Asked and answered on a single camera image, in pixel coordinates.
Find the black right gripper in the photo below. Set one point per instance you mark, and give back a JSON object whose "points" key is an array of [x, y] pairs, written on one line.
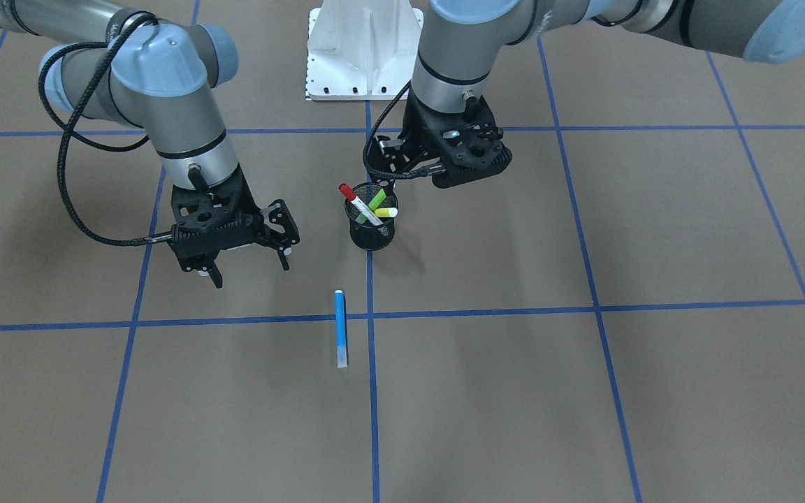
{"points": [[246, 198]]}

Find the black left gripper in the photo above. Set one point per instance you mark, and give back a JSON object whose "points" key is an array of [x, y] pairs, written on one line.
{"points": [[419, 133]]}

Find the blue highlighter pen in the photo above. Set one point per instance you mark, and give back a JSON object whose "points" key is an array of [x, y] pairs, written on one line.
{"points": [[341, 346]]}

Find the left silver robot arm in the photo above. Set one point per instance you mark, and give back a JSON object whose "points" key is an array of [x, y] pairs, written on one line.
{"points": [[461, 41]]}

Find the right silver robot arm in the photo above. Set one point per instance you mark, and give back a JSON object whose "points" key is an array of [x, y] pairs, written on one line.
{"points": [[126, 65]]}

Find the green highlighter pen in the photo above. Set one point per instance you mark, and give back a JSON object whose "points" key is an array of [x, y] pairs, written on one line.
{"points": [[372, 194]]}

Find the yellow highlighter pen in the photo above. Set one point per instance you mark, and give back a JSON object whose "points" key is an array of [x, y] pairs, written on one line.
{"points": [[386, 212]]}

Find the red marker pen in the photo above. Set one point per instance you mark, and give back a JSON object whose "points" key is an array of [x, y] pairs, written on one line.
{"points": [[353, 198]]}

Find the black mesh pen cup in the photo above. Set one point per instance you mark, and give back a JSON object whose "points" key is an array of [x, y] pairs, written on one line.
{"points": [[362, 231]]}

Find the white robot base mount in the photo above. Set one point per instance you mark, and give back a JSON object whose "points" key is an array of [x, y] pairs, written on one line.
{"points": [[361, 50]]}

